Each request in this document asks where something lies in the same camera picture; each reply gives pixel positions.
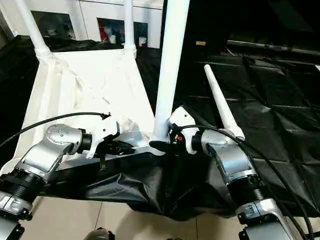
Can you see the black left robot foot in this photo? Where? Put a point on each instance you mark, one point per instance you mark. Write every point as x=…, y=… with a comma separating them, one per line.
x=98, y=234

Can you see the white cup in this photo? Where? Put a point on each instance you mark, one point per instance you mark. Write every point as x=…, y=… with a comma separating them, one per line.
x=143, y=41
x=112, y=38

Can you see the white cabinet with glass doors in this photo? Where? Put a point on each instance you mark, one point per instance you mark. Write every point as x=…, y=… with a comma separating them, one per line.
x=85, y=15

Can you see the black mat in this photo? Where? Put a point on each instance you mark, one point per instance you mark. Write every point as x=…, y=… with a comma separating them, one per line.
x=280, y=125

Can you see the small yellow label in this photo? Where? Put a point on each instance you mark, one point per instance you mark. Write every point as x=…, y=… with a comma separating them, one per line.
x=200, y=43

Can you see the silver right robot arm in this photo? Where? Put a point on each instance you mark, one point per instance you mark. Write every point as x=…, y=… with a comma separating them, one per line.
x=230, y=160

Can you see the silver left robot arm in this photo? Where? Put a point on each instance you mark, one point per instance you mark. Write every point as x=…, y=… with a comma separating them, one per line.
x=45, y=150

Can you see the white plastic table top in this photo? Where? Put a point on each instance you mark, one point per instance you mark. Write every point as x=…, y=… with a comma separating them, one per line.
x=90, y=85

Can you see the grey metal rail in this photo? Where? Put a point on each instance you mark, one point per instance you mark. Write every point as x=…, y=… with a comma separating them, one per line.
x=275, y=47

